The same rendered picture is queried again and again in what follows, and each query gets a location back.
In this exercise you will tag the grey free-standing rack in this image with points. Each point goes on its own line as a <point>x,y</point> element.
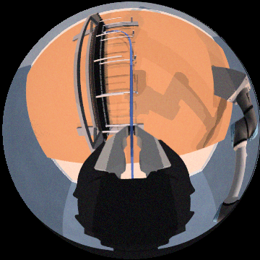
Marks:
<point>94,70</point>

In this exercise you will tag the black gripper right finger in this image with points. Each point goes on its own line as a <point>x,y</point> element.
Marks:
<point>155,155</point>

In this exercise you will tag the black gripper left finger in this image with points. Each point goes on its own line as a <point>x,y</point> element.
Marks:
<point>109,157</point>

